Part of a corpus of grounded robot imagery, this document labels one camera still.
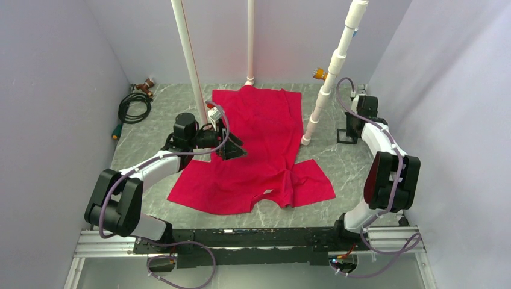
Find left white PVC pole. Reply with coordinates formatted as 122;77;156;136
171;0;207;125

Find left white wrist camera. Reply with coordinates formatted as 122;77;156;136
206;102;223;124

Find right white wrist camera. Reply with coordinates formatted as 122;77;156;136
350;94;360;114

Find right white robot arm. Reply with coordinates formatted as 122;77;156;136
332;95;421;250

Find small black bracket stand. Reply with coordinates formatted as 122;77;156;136
336;112;359;145

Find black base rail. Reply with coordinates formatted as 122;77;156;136
133;227;369;269

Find right white jointed PVC pole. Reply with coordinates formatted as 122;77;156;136
301;0;369;146

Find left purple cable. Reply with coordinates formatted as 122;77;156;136
98;102;231;289

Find orange yellow knob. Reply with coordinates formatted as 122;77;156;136
313;67;328;81

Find red t-shirt garment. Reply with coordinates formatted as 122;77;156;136
168;86;336;215

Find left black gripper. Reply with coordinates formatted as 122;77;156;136
189;118;248;161

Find middle white PVC pole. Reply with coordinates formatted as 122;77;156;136
245;0;255;86

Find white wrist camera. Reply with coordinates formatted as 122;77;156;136
206;102;223;124
350;94;360;114

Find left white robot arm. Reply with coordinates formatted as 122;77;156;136
84;108;247;253

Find brown clamp tool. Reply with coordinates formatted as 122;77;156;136
134;78;155;98

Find coiled black cable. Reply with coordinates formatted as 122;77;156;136
111;92;153;140

